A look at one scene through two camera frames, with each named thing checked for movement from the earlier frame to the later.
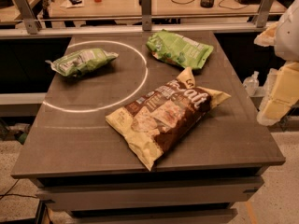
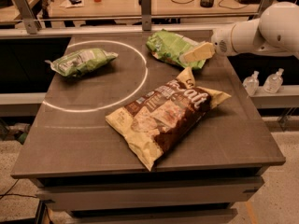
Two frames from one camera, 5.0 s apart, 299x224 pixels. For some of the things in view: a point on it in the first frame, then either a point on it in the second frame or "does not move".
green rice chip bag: x=178 y=49 does not move
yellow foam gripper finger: x=281 y=92 -> x=205 y=50
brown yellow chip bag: x=157 y=119 does not move
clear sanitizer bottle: x=251 y=83 does not move
